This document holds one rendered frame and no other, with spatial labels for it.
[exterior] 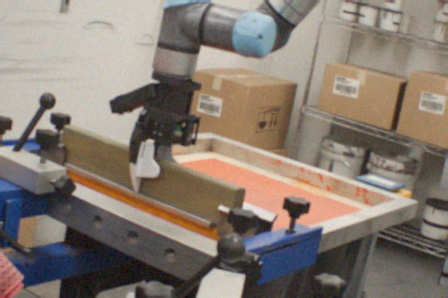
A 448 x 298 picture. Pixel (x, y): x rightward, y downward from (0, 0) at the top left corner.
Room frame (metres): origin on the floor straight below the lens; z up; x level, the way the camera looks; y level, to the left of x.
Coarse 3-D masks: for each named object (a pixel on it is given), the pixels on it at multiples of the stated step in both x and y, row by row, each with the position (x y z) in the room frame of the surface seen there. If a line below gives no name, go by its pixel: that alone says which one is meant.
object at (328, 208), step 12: (276, 192) 1.80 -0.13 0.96; (288, 192) 1.82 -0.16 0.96; (300, 192) 1.84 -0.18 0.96; (312, 204) 1.75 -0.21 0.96; (324, 204) 1.77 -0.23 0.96; (336, 204) 1.79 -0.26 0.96; (156, 216) 1.46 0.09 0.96; (300, 216) 1.64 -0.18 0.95; (312, 216) 1.66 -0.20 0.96; (324, 216) 1.68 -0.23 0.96; (336, 216) 1.69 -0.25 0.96; (276, 228) 1.53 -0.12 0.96; (216, 240) 1.39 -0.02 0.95
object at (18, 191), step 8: (0, 184) 1.17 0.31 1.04; (8, 184) 1.18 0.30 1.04; (0, 192) 1.14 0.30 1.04; (8, 192) 1.16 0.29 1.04; (16, 192) 1.17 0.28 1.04; (24, 192) 1.18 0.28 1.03; (32, 192) 1.20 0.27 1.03; (0, 200) 1.15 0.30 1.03; (24, 200) 1.19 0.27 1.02; (32, 200) 1.20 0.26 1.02; (40, 200) 1.21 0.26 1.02; (0, 208) 1.15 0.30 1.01; (24, 208) 1.19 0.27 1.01; (32, 208) 1.20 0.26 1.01; (40, 208) 1.22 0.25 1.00; (0, 216) 1.15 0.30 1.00; (24, 216) 1.19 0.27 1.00; (32, 216) 1.20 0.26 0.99
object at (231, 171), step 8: (200, 160) 1.96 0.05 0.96; (208, 160) 1.98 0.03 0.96; (216, 160) 1.99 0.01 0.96; (192, 168) 1.87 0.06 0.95; (200, 168) 1.88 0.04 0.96; (208, 168) 1.90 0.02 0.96; (216, 168) 1.91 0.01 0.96; (224, 168) 1.93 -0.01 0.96; (232, 168) 1.94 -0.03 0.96; (240, 168) 1.96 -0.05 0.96; (224, 176) 1.85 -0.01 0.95; (232, 176) 1.87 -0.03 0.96; (240, 176) 1.88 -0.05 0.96; (248, 176) 1.89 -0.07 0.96; (256, 176) 1.91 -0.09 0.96; (264, 176) 1.92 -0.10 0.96; (80, 184) 1.56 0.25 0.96; (248, 184) 1.82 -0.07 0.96; (256, 184) 1.84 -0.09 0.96; (264, 184) 1.85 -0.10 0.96; (272, 184) 1.86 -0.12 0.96; (120, 200) 1.51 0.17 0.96; (136, 208) 1.48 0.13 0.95
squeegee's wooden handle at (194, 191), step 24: (72, 144) 1.55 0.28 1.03; (96, 144) 1.52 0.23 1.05; (120, 144) 1.51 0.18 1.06; (96, 168) 1.52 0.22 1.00; (120, 168) 1.48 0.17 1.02; (168, 168) 1.43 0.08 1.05; (144, 192) 1.45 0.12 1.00; (168, 192) 1.42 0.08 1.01; (192, 192) 1.40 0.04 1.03; (216, 192) 1.37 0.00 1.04; (240, 192) 1.36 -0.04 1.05; (216, 216) 1.36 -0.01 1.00
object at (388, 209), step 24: (216, 144) 2.07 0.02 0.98; (240, 144) 2.06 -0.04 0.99; (264, 168) 1.99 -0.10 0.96; (288, 168) 1.96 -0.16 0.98; (312, 168) 1.95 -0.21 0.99; (336, 192) 1.89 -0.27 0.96; (360, 192) 1.85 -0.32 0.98; (384, 192) 1.84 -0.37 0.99; (360, 216) 1.59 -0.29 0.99; (384, 216) 1.66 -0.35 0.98; (408, 216) 1.78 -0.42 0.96; (336, 240) 1.48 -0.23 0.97
